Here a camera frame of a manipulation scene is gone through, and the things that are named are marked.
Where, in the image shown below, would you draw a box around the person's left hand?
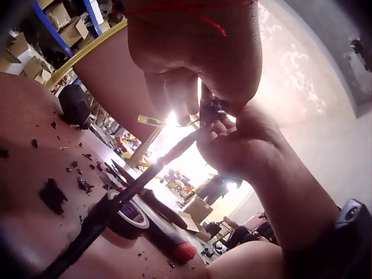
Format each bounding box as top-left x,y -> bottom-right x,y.
125,0 -> 263,124

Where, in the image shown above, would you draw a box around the person's right hand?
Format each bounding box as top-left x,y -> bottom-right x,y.
196,105 -> 281,182

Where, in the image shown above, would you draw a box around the person's left thumb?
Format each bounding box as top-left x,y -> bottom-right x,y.
208,83 -> 256,117

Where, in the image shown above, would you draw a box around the person's right fingers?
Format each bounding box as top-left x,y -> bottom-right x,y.
196,116 -> 242,172

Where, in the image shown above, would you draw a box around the person's right thumb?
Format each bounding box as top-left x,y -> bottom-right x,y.
230,105 -> 263,130

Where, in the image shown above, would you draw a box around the person's left fingers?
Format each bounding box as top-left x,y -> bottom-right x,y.
144,68 -> 201,124

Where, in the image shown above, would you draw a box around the small black connector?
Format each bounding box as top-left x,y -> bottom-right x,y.
201,97 -> 226,128

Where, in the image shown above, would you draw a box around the black cable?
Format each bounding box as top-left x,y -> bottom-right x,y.
44,124 -> 210,279

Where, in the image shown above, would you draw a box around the yellow sleeve tube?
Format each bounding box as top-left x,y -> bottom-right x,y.
137,115 -> 164,126

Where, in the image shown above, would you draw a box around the open cardboard boxes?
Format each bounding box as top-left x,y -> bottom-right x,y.
177,195 -> 216,242

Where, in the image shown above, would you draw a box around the black pointed pliers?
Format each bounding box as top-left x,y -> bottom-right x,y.
103,158 -> 189,230

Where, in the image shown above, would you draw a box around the black box-shaped device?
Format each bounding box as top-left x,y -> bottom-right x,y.
58,84 -> 92,130

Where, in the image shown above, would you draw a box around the black tool red tip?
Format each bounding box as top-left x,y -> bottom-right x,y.
139,219 -> 197,265

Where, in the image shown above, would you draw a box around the black tape roll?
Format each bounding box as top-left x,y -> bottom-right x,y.
105,189 -> 151,239

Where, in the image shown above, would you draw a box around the blue shelf with cartons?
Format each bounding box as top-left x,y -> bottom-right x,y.
0,0 -> 128,85

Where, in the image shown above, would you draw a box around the scattered black tape scraps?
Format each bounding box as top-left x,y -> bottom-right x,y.
0,121 -> 117,204

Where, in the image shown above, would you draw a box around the black wrist band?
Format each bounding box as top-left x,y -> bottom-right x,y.
280,199 -> 372,263

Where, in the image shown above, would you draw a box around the large black tape scrap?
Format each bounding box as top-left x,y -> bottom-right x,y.
39,178 -> 69,216

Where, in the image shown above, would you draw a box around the yellow metal frame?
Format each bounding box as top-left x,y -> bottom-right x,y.
45,19 -> 164,168

